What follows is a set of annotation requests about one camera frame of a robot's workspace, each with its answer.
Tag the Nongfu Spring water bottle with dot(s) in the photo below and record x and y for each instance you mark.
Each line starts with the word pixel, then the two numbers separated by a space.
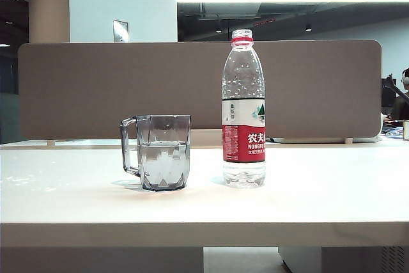
pixel 244 119

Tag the grey transparent faceted mug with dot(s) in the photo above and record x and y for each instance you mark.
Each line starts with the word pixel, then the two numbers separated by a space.
pixel 163 154

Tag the brown fabric desk partition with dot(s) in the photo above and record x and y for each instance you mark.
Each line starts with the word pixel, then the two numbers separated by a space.
pixel 128 87

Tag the white tray behind partition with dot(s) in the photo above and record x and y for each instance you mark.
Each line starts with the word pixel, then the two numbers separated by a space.
pixel 319 139

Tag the beige partition foot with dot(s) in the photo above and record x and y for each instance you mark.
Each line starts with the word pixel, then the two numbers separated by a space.
pixel 349 140
pixel 51 143

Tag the beige building column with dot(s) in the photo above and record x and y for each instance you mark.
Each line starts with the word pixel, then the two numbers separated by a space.
pixel 48 4

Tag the person with headphones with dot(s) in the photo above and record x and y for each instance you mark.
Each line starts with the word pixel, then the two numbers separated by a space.
pixel 402 103

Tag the metal wall plate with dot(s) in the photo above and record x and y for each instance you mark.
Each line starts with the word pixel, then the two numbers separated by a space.
pixel 120 31

